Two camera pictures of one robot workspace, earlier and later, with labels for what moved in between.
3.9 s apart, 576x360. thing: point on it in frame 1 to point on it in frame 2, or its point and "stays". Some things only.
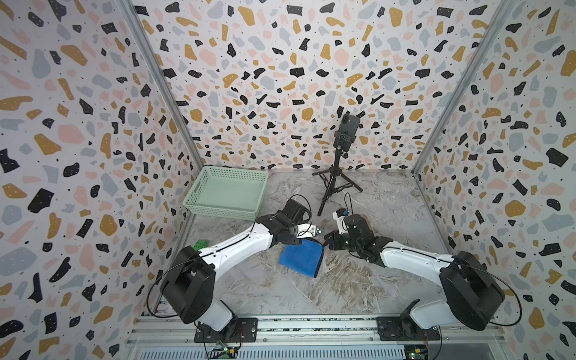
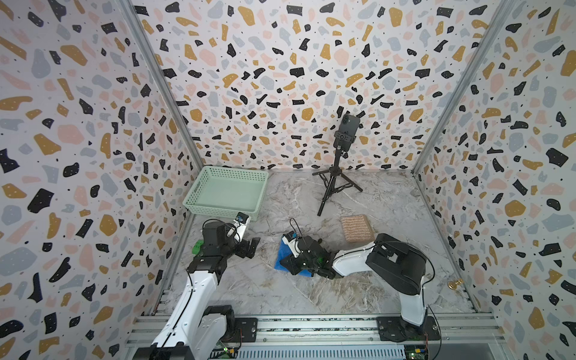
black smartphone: [346, 133] stays
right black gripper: [332, 244] to [289, 263]
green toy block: [200, 244] stays
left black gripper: [295, 241] to [243, 244]
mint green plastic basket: [228, 193] stays
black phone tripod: [334, 178] stays
